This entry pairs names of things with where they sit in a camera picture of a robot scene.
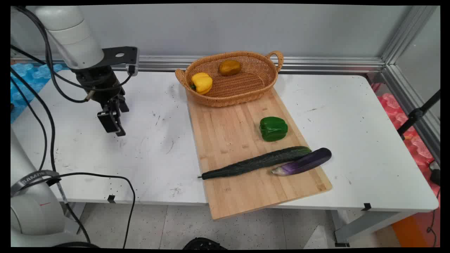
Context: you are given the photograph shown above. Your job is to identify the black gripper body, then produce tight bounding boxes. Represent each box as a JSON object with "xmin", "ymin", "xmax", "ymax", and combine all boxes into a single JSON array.
[{"xmin": 72, "ymin": 65, "xmax": 126, "ymax": 106}]

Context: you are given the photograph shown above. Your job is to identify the yellow bell pepper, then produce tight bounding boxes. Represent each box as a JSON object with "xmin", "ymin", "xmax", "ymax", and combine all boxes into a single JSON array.
[{"xmin": 190, "ymin": 72, "xmax": 213, "ymax": 95}]

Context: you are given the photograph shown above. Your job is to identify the grey table leg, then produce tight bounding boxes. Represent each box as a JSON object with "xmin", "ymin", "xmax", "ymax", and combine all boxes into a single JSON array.
[
  {"xmin": 330, "ymin": 210, "xmax": 417, "ymax": 247},
  {"xmin": 63, "ymin": 202, "xmax": 86, "ymax": 234}
]

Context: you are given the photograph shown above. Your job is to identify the bamboo cutting board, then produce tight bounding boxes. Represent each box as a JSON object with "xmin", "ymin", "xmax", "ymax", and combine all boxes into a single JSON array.
[{"xmin": 185, "ymin": 86, "xmax": 333, "ymax": 221}]

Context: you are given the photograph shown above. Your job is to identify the woven wicker basket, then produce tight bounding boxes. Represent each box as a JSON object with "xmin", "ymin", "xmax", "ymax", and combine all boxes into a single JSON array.
[{"xmin": 175, "ymin": 50, "xmax": 284, "ymax": 108}]

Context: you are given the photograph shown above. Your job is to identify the long dark green cucumber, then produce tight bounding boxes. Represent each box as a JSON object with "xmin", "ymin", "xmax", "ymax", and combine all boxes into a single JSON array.
[{"xmin": 198, "ymin": 146, "xmax": 312, "ymax": 180}]

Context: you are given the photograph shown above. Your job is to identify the green bell pepper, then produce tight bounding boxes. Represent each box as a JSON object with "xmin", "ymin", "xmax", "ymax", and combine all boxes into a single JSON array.
[{"xmin": 259, "ymin": 116, "xmax": 289, "ymax": 142}]

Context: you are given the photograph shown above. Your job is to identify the black round floor object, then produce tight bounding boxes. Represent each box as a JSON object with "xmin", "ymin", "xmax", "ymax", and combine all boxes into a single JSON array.
[{"xmin": 183, "ymin": 237, "xmax": 227, "ymax": 250}]

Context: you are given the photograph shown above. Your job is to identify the purple eggplant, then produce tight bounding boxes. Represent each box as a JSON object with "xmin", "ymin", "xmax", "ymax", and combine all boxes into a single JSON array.
[{"xmin": 271, "ymin": 148, "xmax": 332, "ymax": 176}]

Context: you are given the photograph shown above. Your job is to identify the black tripod stand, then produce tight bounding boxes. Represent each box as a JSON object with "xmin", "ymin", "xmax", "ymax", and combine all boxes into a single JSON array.
[{"xmin": 397, "ymin": 90, "xmax": 441, "ymax": 141}]

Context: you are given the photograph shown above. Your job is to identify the red foam floor mat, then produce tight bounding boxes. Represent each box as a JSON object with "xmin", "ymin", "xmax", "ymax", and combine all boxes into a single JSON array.
[{"xmin": 371, "ymin": 83, "xmax": 441, "ymax": 246}]

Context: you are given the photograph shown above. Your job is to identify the thin black camera cable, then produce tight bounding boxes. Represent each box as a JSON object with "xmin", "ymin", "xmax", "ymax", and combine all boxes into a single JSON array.
[{"xmin": 11, "ymin": 45, "xmax": 136, "ymax": 92}]

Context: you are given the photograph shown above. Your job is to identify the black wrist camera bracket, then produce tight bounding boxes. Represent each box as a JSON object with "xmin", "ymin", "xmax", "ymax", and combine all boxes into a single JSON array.
[{"xmin": 102, "ymin": 46, "xmax": 140, "ymax": 76}]

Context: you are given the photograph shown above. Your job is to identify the thick black gripper cable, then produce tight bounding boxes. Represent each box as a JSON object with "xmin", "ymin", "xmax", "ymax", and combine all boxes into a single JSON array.
[{"xmin": 14, "ymin": 6, "xmax": 92, "ymax": 103}]

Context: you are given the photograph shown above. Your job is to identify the grey printed velcro strap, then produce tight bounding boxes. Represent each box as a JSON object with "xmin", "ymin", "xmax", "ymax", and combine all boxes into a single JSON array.
[{"xmin": 11, "ymin": 170, "xmax": 61, "ymax": 197}]

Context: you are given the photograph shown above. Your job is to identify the horizontal aluminium frame rail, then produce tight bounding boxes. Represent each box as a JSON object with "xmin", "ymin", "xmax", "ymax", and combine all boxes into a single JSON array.
[{"xmin": 11, "ymin": 53, "xmax": 385, "ymax": 74}]

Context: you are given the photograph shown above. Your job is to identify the aluminium frame side rail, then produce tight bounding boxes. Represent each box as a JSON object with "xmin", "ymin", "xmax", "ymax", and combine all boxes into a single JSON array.
[{"xmin": 381, "ymin": 65, "xmax": 441, "ymax": 163}]

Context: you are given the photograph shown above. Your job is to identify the aluminium frame corner post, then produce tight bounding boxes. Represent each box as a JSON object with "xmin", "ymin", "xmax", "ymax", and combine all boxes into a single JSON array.
[{"xmin": 381, "ymin": 5, "xmax": 440, "ymax": 65}]

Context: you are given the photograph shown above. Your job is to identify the black box with cable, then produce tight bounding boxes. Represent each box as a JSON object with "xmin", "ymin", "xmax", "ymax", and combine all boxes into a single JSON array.
[{"xmin": 429, "ymin": 160, "xmax": 441, "ymax": 187}]

